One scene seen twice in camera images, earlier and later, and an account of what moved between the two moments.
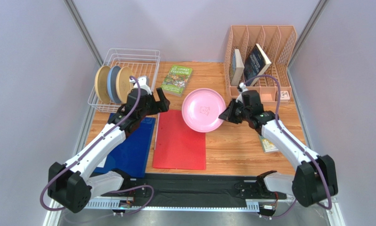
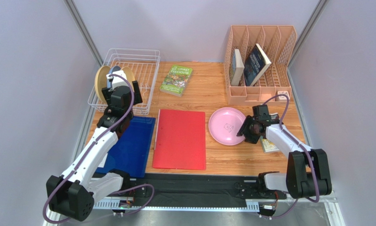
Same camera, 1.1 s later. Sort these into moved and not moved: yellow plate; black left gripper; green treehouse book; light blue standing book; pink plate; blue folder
Moved: black left gripper; pink plate
Not moved: green treehouse book; blue folder; light blue standing book; yellow plate
